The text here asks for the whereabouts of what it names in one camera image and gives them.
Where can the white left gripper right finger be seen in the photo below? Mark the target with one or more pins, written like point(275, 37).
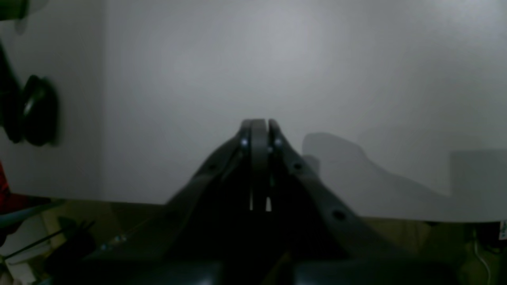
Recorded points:
point(314, 222)

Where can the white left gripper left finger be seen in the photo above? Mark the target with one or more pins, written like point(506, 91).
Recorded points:
point(208, 220)

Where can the black round lens cap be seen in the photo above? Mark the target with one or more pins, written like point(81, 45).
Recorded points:
point(40, 111)

